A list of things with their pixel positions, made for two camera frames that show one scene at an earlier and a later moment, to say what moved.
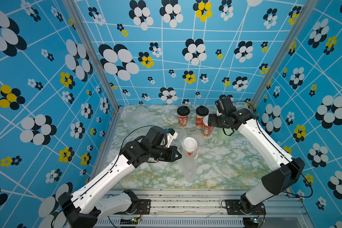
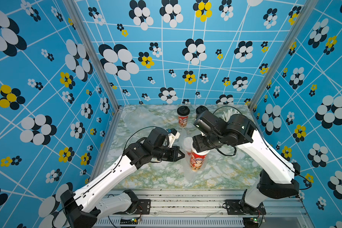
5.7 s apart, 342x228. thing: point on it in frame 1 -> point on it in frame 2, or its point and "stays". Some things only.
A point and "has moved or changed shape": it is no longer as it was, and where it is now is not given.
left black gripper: x=172 y=157 stays
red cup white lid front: x=190 y=144 stays
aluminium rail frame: x=207 y=209 stays
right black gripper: x=211 y=119 -> x=198 y=143
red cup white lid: x=207 y=130 has moved or changed shape
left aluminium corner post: x=75 y=11 stays
